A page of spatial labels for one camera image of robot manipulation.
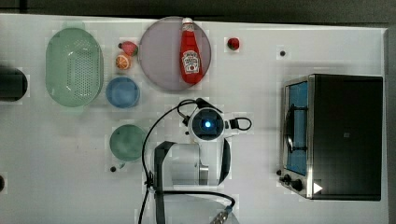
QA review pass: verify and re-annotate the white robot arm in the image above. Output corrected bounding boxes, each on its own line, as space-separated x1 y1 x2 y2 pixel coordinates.
150 105 244 224

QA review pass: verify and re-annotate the green mug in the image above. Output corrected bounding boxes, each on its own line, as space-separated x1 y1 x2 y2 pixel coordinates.
109 124 147 169

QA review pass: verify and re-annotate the red ketchup bottle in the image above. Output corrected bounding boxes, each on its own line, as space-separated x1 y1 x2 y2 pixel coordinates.
179 18 204 85

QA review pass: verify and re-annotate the purple round plate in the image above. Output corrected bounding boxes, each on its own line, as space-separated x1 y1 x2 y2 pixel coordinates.
137 16 212 91

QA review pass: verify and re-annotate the blue bowl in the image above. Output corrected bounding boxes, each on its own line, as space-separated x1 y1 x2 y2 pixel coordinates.
106 77 140 108

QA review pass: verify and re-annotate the small red toy strawberry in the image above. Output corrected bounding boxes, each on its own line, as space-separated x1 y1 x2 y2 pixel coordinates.
227 37 240 50

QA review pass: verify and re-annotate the toy orange half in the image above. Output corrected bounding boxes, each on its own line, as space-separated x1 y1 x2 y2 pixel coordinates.
116 54 132 70

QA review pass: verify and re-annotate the toy strawberry large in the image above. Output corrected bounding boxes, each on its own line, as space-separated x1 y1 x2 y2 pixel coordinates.
118 41 138 56

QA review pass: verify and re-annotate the green perforated colander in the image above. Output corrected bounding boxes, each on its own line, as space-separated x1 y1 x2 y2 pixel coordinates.
45 28 104 107

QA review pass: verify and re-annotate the black toaster oven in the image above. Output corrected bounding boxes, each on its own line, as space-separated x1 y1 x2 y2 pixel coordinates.
276 74 384 201

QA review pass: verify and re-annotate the black frying pan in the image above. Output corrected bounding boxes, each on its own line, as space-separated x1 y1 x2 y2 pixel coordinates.
0 67 28 102

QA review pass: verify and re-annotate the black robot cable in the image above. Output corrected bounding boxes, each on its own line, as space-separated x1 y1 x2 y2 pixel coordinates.
137 97 236 224

